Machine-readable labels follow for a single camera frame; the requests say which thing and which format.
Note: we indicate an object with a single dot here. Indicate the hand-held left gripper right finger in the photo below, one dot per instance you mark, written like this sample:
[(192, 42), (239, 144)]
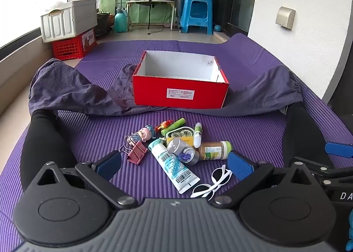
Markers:
[(240, 165)]

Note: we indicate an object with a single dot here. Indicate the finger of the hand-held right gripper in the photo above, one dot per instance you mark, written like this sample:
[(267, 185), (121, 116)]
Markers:
[(339, 149), (328, 170)]

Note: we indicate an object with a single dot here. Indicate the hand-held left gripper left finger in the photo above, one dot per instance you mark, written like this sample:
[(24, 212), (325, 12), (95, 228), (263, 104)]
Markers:
[(110, 164)]

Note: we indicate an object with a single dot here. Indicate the toothpick jar with green cap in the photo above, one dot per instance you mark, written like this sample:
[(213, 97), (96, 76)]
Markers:
[(215, 151)]

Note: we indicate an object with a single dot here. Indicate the pink binder clip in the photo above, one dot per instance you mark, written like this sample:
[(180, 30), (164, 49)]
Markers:
[(136, 153)]

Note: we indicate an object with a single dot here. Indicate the white sunglasses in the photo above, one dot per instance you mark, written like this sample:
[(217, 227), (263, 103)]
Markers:
[(213, 179)]

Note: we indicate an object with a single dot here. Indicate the white glue stick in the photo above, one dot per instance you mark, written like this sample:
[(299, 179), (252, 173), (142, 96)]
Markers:
[(198, 137)]

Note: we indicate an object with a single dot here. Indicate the clear jar of pins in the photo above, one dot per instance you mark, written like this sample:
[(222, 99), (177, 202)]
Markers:
[(182, 150)]

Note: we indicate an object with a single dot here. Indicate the white tube with teal cap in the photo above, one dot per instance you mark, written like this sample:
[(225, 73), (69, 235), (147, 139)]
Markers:
[(172, 166)]

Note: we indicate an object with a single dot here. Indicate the green tube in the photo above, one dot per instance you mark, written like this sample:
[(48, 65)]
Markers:
[(176, 124)]

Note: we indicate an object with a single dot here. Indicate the red cardboard box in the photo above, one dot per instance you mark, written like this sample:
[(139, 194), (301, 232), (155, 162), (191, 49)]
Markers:
[(154, 92)]

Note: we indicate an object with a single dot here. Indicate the person's right hand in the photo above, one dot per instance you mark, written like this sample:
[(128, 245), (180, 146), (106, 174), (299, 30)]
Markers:
[(350, 230)]

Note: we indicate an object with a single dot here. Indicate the purple foam mat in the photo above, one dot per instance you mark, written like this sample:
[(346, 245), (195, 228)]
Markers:
[(96, 136)]

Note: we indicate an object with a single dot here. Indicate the person's left leg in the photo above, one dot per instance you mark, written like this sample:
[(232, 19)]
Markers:
[(44, 141)]

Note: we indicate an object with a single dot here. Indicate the grey purple cloth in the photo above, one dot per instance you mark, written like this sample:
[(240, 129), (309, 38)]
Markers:
[(69, 89)]

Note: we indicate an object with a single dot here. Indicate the red plastic crate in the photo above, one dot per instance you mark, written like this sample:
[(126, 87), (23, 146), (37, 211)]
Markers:
[(69, 46)]

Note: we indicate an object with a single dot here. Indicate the blue ball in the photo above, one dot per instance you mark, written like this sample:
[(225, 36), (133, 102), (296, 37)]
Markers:
[(217, 28)]

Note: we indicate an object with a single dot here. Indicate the black plant pot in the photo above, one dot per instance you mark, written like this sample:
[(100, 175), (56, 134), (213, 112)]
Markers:
[(102, 24)]

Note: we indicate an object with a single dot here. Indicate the teal spray bottle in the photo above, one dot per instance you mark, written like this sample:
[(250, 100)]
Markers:
[(120, 22)]

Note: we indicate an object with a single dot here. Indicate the brown plant pot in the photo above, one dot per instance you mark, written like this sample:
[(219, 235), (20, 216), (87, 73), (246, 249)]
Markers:
[(111, 20)]

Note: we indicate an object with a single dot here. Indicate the white folding crate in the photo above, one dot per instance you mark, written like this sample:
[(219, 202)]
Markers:
[(69, 20)]

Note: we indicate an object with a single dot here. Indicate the white folding table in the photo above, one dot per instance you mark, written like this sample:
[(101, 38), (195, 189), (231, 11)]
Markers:
[(150, 2)]

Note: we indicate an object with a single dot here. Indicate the blue plastic stool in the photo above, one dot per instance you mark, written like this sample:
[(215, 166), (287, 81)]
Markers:
[(195, 1)]

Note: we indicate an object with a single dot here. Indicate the beige wall socket cover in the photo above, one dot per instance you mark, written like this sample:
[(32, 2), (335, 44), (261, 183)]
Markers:
[(285, 17)]

